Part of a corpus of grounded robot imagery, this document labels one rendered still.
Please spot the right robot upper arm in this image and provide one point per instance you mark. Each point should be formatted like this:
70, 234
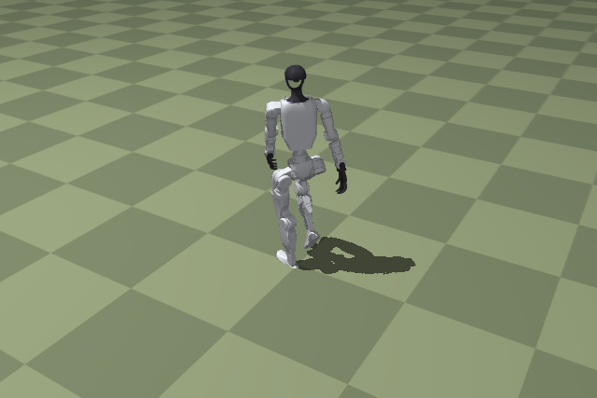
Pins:
327, 119

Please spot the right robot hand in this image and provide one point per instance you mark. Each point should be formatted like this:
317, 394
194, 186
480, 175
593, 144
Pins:
342, 178

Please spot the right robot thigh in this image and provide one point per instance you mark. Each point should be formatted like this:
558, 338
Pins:
319, 167

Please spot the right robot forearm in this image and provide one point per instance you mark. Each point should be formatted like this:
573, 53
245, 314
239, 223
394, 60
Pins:
336, 151

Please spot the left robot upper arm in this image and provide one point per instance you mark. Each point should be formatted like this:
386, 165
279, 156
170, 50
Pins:
271, 114

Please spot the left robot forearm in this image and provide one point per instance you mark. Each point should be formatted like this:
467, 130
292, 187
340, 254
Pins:
269, 143

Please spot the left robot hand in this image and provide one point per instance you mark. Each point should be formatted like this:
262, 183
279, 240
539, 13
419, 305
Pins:
270, 161

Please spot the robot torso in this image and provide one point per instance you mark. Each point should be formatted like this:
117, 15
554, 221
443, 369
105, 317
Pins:
298, 128

